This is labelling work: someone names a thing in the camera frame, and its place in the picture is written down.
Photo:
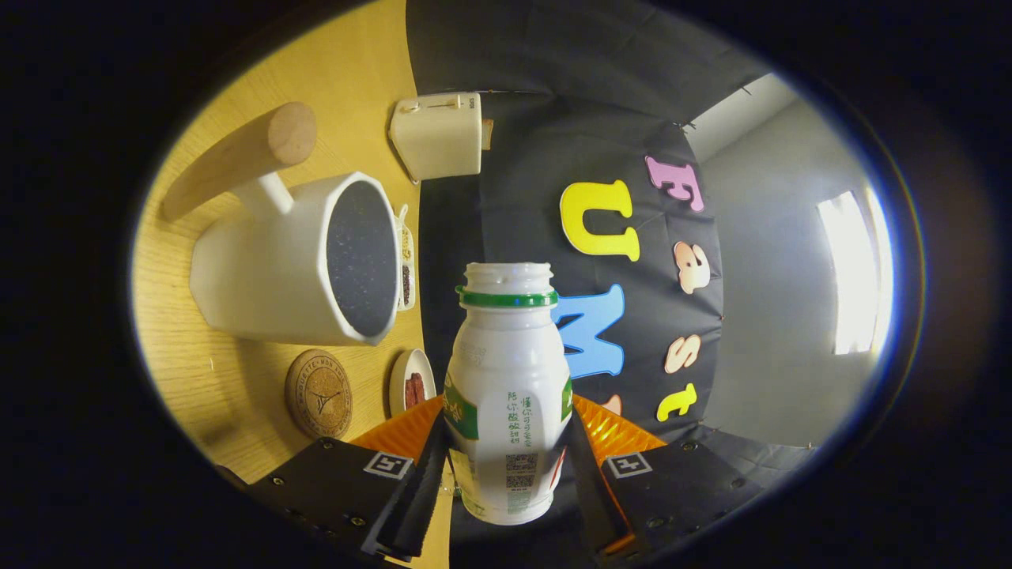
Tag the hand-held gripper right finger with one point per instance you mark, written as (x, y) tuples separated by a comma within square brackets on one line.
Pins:
[(589, 490)]

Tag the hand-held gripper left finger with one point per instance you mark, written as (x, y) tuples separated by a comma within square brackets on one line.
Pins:
[(419, 498)]

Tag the round cork coaster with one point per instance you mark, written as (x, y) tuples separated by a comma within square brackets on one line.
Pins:
[(319, 395)]

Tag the red-brown meat slice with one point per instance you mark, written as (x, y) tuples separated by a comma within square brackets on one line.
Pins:
[(410, 391), (421, 390)]

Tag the white round plate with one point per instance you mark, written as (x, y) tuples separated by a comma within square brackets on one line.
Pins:
[(399, 387)]

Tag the wooden table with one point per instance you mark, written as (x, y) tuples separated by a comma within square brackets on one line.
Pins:
[(221, 379)]

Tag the white divided condiment dish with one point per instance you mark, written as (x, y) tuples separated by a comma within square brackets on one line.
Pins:
[(406, 261)]

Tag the cream toaster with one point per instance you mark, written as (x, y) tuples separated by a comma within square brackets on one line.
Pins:
[(439, 138)]

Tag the bread slice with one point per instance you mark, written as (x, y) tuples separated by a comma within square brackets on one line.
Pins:
[(487, 134)]

